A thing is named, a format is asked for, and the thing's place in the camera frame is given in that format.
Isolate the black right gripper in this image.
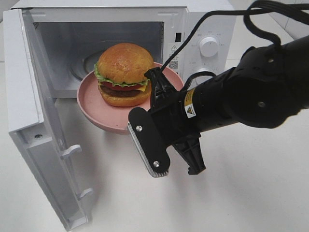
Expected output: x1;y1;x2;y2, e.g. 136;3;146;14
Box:
144;67;206;175

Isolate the upper white power knob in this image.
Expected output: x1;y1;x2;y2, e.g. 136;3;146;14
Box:
198;35;219;58

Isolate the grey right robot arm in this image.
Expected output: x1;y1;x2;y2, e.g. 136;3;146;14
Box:
145;37;309;177

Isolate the glass microwave turntable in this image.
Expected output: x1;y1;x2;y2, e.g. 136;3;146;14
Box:
69;50;104;81

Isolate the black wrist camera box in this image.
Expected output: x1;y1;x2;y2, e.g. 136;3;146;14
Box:
127;107;170;178

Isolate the pink round plate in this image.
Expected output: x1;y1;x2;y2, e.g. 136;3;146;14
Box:
76;61;184;135

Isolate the white warning label sticker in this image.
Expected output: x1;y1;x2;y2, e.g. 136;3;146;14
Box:
168;43;181;72

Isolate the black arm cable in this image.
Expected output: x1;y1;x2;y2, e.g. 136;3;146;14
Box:
159;0;309;85

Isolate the white timer knob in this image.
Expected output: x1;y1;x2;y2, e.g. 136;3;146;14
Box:
196;68;213;73

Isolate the white microwave door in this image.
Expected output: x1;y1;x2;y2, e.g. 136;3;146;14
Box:
3;9;92;231

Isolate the white microwave oven body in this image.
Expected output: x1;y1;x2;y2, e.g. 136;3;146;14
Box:
11;0;238;109

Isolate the toy burger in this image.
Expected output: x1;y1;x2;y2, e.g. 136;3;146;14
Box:
94;43;154;107

